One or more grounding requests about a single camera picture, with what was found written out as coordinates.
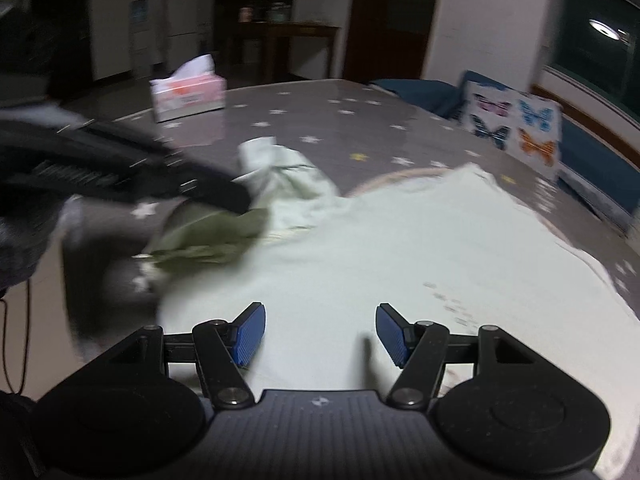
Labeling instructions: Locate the pale green t-shirt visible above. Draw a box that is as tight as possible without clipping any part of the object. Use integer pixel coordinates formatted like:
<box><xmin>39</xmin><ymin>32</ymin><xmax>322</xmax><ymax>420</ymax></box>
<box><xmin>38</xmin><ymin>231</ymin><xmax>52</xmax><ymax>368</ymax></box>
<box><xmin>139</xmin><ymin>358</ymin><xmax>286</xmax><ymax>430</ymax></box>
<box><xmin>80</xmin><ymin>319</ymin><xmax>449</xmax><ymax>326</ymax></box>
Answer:
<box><xmin>136</xmin><ymin>138</ymin><xmax>639</xmax><ymax>479</ymax></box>

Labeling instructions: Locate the water dispenser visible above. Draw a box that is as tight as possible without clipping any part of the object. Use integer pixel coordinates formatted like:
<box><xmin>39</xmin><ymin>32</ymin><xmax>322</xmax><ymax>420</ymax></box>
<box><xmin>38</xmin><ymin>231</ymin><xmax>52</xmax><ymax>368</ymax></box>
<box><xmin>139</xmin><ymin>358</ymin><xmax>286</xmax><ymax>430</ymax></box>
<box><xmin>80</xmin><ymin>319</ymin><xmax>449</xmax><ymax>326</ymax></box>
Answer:
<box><xmin>129</xmin><ymin>0</ymin><xmax>153</xmax><ymax>79</ymax></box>

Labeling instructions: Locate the pink tissue box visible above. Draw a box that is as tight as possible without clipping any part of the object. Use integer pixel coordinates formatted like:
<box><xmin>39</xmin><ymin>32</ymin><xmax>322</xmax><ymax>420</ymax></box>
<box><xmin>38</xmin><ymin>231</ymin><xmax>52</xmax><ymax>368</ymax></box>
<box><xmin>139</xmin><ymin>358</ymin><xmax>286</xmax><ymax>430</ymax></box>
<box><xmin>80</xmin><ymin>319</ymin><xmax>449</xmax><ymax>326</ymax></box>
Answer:
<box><xmin>150</xmin><ymin>54</ymin><xmax>227</xmax><ymax>122</ymax></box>

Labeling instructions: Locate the white refrigerator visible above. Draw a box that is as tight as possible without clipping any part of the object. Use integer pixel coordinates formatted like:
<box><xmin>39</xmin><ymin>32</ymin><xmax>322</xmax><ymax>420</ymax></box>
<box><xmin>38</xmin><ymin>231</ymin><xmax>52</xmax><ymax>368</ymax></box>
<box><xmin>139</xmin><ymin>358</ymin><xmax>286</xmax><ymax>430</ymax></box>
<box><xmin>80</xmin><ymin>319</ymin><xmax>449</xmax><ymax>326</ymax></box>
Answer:
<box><xmin>165</xmin><ymin>0</ymin><xmax>212</xmax><ymax>72</ymax></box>

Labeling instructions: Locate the grey star tablecloth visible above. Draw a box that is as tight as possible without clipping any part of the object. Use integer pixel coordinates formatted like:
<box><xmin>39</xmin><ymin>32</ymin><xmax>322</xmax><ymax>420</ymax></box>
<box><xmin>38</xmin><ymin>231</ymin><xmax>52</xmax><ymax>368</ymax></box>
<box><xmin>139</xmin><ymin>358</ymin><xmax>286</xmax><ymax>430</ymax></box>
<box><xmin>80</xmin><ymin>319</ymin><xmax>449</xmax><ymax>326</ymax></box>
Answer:
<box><xmin>63</xmin><ymin>79</ymin><xmax>639</xmax><ymax>360</ymax></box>

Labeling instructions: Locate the dark wooden side table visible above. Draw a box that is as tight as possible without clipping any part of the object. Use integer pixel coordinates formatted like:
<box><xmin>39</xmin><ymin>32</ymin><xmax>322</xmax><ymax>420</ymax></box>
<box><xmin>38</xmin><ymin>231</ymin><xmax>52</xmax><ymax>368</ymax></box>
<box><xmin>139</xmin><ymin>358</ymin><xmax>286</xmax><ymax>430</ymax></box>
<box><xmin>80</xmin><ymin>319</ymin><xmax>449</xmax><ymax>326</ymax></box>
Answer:
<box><xmin>229</xmin><ymin>22</ymin><xmax>341</xmax><ymax>84</ymax></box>

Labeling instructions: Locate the butterfly print pillow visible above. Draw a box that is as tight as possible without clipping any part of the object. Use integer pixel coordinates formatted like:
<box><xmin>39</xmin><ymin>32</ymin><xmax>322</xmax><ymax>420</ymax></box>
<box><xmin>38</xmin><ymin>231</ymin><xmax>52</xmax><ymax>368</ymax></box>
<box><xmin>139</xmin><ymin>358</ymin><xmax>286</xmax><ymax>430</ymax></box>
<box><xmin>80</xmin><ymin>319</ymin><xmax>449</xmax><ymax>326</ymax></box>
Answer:
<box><xmin>459</xmin><ymin>72</ymin><xmax>562</xmax><ymax>182</ymax></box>

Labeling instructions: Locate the dark display shelf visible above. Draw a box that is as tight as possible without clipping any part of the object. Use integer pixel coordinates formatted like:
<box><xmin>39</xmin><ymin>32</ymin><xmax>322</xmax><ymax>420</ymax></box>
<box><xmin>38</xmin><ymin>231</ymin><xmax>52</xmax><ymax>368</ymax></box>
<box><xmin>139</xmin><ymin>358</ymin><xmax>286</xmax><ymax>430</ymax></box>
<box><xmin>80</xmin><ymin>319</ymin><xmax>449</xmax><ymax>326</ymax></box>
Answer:
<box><xmin>210</xmin><ymin>0</ymin><xmax>294</xmax><ymax>87</ymax></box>

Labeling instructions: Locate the blue sofa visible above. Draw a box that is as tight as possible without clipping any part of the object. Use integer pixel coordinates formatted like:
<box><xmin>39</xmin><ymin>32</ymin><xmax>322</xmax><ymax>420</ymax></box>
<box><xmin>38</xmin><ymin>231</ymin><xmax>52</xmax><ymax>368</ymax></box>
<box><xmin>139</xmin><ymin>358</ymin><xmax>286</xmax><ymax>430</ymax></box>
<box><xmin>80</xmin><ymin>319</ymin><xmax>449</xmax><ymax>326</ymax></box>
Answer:
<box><xmin>374</xmin><ymin>70</ymin><xmax>639</xmax><ymax>233</ymax></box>

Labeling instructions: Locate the dark wooden door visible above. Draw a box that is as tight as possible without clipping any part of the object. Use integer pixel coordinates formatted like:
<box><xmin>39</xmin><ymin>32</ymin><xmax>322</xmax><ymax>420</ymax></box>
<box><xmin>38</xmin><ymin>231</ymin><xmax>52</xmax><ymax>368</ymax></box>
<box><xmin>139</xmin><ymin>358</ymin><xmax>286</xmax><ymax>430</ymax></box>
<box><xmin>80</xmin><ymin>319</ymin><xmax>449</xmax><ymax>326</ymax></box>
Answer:
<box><xmin>342</xmin><ymin>0</ymin><xmax>436</xmax><ymax>84</ymax></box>

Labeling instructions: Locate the dark green window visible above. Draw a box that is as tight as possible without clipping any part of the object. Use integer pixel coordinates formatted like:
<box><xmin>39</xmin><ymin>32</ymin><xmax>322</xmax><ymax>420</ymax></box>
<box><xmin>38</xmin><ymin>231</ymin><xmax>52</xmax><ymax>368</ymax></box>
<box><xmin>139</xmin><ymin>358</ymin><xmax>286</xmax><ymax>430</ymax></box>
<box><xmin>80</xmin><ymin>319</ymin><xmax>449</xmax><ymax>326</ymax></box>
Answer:
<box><xmin>550</xmin><ymin>0</ymin><xmax>639</xmax><ymax>118</ymax></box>

